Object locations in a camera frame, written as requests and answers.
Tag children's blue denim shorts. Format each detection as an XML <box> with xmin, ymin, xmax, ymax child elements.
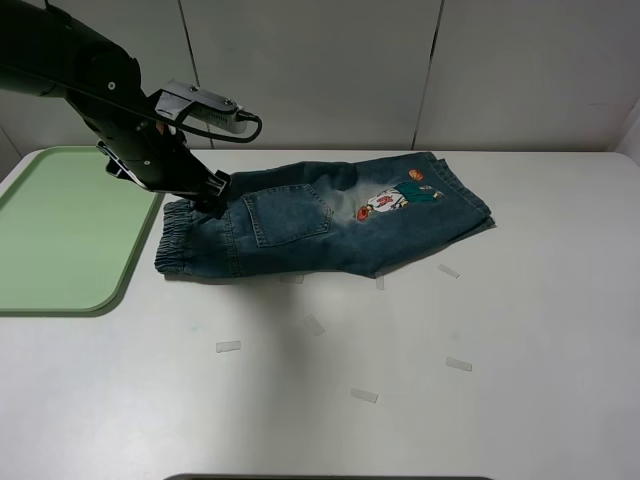
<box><xmin>155</xmin><ymin>152</ymin><xmax>495</xmax><ymax>280</ymax></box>

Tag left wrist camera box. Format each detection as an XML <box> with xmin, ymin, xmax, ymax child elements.
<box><xmin>155</xmin><ymin>80</ymin><xmax>247</xmax><ymax>135</ymax></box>

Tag light green plastic tray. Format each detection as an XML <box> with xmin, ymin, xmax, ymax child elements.
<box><xmin>1</xmin><ymin>147</ymin><xmax>163</xmax><ymax>316</ymax></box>

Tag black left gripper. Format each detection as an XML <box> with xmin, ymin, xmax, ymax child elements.
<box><xmin>94</xmin><ymin>114</ymin><xmax>231</xmax><ymax>218</ymax></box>

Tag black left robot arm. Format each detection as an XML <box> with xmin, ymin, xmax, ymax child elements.
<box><xmin>1</xmin><ymin>1</ymin><xmax>231</xmax><ymax>217</ymax></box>

